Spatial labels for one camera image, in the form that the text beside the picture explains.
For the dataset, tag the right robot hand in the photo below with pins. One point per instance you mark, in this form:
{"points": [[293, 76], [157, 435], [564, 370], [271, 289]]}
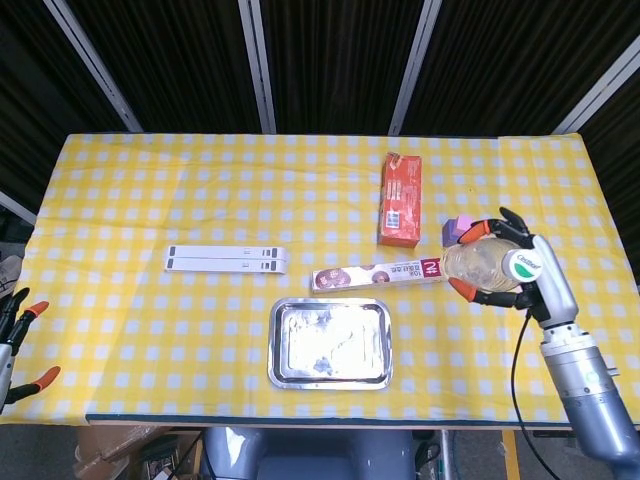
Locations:
{"points": [[555, 290]]}

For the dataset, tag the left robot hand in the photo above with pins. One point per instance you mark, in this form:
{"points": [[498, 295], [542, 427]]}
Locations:
{"points": [[6, 360]]}

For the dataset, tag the clear plastic bottle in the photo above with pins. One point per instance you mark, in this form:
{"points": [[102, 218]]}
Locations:
{"points": [[480, 265]]}

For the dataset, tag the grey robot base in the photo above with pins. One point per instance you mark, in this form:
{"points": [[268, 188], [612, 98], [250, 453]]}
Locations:
{"points": [[310, 457]]}

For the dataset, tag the silver metal tray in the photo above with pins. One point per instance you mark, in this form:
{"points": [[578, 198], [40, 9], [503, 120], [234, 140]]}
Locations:
{"points": [[330, 345]]}

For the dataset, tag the purple and pink cube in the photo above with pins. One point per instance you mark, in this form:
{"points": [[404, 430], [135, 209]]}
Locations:
{"points": [[452, 232]]}

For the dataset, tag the yellow floor tape strip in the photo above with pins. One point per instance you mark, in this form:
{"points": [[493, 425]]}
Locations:
{"points": [[510, 455]]}

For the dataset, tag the orange cardboard box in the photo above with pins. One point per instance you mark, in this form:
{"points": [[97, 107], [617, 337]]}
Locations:
{"points": [[401, 200]]}

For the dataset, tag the long foil wrap box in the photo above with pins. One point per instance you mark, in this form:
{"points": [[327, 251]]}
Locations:
{"points": [[360, 277]]}

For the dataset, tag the metal table leg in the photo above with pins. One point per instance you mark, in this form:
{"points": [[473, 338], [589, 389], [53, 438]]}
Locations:
{"points": [[445, 455]]}

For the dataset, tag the white folding stand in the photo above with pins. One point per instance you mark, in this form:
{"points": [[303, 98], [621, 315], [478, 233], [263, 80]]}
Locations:
{"points": [[220, 259]]}

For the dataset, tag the yellow checkered tablecloth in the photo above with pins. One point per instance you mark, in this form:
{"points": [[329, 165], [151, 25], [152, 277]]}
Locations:
{"points": [[200, 200]]}

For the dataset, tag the black pleated curtain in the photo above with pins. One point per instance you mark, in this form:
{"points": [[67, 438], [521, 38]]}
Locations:
{"points": [[340, 60]]}

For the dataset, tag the white metal frame post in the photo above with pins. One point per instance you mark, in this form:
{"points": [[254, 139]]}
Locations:
{"points": [[95, 65], [595, 95], [17, 207], [414, 65], [259, 65]]}

